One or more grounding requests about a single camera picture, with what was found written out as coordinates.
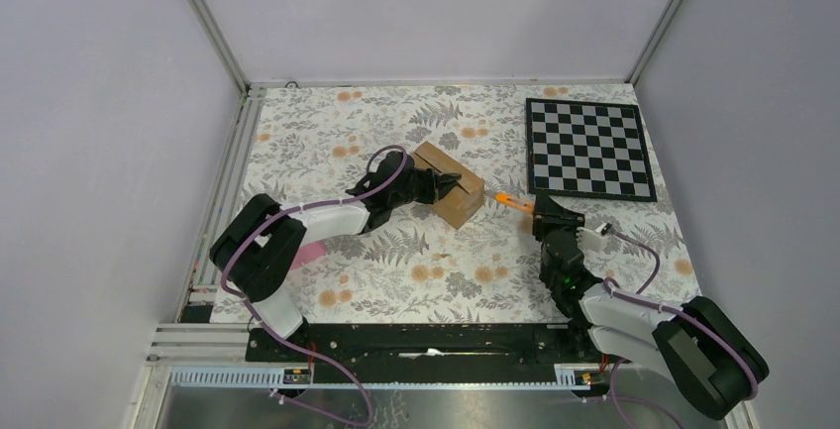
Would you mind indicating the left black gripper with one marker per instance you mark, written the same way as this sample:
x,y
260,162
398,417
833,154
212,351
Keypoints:
x,y
435,184

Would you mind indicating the floral patterned table mat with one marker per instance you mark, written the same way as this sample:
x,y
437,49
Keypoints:
x,y
311,144

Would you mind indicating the brown cardboard express box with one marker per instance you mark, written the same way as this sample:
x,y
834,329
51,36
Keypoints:
x,y
464,189

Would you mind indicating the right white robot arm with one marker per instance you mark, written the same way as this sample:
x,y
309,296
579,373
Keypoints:
x,y
693,344

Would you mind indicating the pink plastic bag package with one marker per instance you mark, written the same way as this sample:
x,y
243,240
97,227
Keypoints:
x,y
308,254

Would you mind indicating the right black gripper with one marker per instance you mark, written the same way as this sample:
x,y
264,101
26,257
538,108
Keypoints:
x,y
549,213

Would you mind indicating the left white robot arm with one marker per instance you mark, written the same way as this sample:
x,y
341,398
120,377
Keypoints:
x,y
256,251

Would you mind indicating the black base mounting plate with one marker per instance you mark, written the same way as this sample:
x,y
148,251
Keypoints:
x,y
386,349

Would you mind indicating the grey slotted cable duct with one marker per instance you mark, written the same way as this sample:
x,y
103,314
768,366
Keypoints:
x,y
299,378

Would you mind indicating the black white chessboard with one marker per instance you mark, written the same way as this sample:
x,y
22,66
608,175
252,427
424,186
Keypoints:
x,y
587,150

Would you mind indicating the orange black utility knife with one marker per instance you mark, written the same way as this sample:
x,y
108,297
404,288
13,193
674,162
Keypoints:
x,y
514,202

